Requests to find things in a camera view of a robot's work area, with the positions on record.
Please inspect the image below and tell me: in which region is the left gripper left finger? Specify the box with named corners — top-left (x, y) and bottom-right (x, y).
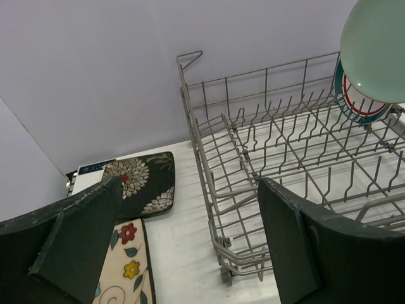
top-left (1, 177), bottom-right (123, 303)

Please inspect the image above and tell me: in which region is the grey wire dish rack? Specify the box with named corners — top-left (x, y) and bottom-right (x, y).
top-left (176, 51), bottom-right (404, 284)

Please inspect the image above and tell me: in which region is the black floral square plate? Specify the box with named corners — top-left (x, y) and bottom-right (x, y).
top-left (102, 151), bottom-right (175, 222)

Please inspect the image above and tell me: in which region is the cream floral square plate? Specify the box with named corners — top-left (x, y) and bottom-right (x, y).
top-left (92, 218), bottom-right (156, 304)

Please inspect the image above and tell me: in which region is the green floral plate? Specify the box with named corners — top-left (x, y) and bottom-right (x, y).
top-left (340, 0), bottom-right (404, 104)

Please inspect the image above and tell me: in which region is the green red rimmed white plate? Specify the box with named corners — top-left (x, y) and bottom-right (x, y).
top-left (334, 60), bottom-right (392, 125)

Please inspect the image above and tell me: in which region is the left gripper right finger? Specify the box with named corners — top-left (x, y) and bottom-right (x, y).
top-left (258, 178), bottom-right (404, 303)

